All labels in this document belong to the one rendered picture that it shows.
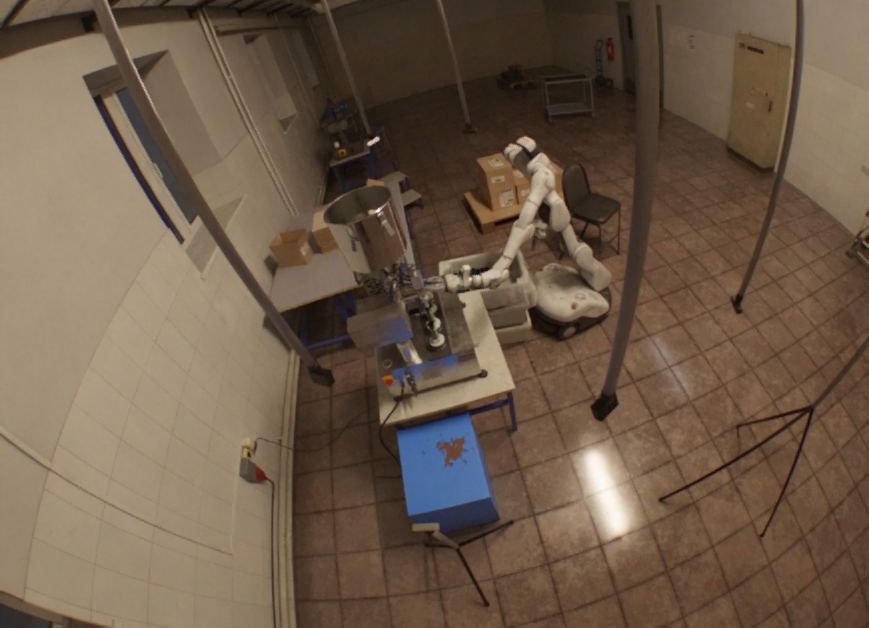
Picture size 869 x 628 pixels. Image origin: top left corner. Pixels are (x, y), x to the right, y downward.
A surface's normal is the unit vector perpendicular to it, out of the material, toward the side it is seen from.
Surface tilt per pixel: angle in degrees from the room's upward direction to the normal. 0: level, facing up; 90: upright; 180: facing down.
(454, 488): 0
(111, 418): 90
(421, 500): 0
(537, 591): 0
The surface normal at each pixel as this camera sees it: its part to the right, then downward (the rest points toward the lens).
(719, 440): -0.24, -0.69
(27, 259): 0.96, -0.29
